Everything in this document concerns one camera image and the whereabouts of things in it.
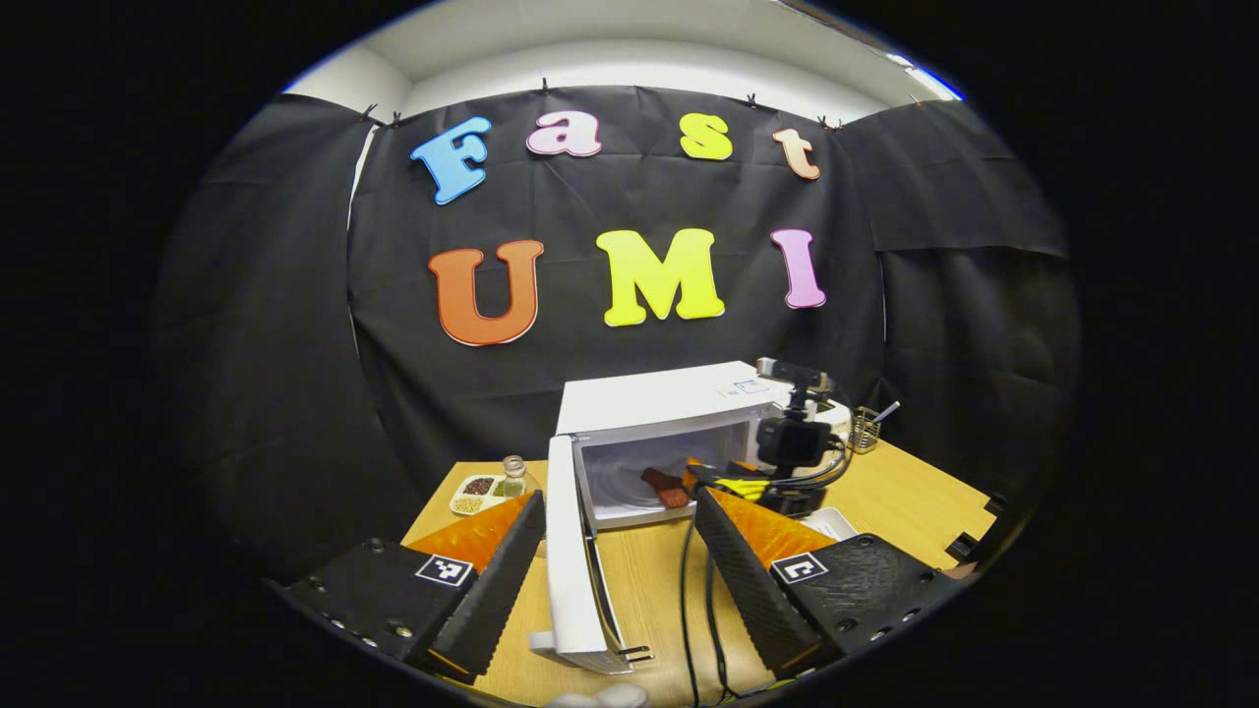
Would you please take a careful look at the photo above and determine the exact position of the brown meat piece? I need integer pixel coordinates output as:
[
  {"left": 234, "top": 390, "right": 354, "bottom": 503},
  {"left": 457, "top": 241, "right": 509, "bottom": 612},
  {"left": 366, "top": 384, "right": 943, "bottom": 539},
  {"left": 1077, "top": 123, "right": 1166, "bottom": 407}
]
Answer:
[{"left": 641, "top": 467, "right": 691, "bottom": 510}]

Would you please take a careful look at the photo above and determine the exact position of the white rectangular tray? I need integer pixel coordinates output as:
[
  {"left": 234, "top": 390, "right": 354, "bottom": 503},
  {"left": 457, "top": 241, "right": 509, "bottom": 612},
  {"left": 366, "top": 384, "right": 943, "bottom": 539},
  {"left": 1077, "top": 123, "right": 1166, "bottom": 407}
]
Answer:
[{"left": 802, "top": 506, "right": 860, "bottom": 543}]

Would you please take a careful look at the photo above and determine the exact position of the glass turntable plate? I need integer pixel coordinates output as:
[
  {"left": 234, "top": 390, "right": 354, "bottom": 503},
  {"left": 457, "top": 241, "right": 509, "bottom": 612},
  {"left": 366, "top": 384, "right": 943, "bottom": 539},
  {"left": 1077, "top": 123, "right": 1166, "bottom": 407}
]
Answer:
[{"left": 602, "top": 454, "right": 689, "bottom": 508}]

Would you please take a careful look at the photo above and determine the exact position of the black cable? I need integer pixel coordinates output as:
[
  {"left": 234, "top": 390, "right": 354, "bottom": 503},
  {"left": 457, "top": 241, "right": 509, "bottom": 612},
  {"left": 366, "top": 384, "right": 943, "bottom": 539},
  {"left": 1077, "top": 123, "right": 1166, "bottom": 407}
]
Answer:
[
  {"left": 702, "top": 553, "right": 737, "bottom": 705},
  {"left": 679, "top": 519, "right": 701, "bottom": 707}
]

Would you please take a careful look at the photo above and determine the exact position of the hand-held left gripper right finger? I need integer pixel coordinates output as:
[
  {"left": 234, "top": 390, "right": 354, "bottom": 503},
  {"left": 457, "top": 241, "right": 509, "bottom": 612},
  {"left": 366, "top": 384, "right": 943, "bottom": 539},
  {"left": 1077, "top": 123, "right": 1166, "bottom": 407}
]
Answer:
[{"left": 694, "top": 486, "right": 965, "bottom": 679}]

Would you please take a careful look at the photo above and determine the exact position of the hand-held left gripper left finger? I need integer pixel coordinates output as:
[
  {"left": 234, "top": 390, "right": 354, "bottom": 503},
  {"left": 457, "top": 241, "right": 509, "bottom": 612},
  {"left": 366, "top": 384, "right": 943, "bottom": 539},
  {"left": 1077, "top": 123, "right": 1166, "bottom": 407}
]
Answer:
[{"left": 285, "top": 490, "right": 548, "bottom": 679}]

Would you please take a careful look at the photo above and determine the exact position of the small ceiling light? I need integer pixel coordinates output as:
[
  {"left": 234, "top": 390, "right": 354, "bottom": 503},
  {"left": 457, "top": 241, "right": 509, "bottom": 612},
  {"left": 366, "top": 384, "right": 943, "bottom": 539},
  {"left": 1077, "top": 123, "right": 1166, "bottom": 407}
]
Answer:
[{"left": 883, "top": 53, "right": 967, "bottom": 102}]

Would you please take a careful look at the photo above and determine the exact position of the divided white snack plate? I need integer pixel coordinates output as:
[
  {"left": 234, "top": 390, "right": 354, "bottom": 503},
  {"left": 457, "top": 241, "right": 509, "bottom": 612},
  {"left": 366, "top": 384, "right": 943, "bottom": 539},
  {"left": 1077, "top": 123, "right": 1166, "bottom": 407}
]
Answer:
[{"left": 450, "top": 474, "right": 505, "bottom": 518}]

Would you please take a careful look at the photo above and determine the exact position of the wire utensil basket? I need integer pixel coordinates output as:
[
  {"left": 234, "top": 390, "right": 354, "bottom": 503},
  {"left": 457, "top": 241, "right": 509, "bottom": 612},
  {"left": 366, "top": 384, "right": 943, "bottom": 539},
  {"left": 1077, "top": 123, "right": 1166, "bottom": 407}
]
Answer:
[{"left": 851, "top": 399, "right": 902, "bottom": 456}]

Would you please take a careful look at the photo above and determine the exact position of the black backdrop cloth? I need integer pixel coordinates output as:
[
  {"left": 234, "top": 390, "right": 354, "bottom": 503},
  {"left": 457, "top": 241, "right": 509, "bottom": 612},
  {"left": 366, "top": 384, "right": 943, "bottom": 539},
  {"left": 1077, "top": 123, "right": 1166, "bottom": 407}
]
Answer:
[{"left": 157, "top": 87, "right": 1083, "bottom": 581}]

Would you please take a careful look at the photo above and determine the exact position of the white microwave oven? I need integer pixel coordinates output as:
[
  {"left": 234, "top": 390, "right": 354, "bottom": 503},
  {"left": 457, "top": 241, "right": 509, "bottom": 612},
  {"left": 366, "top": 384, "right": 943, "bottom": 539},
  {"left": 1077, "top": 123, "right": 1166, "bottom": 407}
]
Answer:
[{"left": 529, "top": 360, "right": 853, "bottom": 677}]

